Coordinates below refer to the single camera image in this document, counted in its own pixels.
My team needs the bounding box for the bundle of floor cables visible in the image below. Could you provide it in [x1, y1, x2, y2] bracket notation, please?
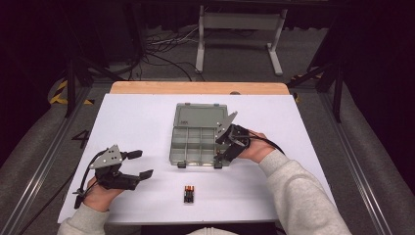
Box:
[143, 27, 205, 82]

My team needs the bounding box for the person's right hand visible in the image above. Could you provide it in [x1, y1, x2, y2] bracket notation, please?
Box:
[237, 129, 277, 165]

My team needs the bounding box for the black metal stand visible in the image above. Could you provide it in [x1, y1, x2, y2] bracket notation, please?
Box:
[287, 60, 344, 123]

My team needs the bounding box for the right hand-held gripper cable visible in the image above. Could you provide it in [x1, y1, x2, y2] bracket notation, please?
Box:
[248, 130, 287, 157]

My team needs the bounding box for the hand-held gripper cable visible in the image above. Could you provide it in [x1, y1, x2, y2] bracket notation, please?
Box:
[18, 148, 111, 235]
[248, 130, 287, 157]

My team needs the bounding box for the grey translucent compartment box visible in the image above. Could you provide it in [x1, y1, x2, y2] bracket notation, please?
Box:
[168, 102, 231, 169]

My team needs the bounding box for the left hand-held gripper cable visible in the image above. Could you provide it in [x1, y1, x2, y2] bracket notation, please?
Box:
[18, 148, 111, 235]

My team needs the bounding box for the white metal stand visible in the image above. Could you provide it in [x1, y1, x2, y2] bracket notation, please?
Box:
[195, 4, 289, 77]

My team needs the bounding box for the black tripod stand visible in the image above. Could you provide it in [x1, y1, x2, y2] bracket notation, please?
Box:
[63, 0, 126, 119]

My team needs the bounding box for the white table sheet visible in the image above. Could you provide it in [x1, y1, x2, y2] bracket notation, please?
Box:
[57, 93, 337, 225]

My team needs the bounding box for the aluminium floor rail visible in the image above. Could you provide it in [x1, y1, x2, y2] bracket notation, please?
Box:
[319, 92, 392, 235]
[0, 86, 94, 235]

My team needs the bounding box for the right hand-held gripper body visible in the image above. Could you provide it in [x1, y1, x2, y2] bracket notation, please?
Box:
[214, 111, 252, 162]

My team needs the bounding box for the person's left hand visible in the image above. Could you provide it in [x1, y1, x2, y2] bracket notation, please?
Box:
[82, 175, 125, 213]

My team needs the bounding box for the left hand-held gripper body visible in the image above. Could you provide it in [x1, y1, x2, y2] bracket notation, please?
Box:
[89, 144, 141, 191]

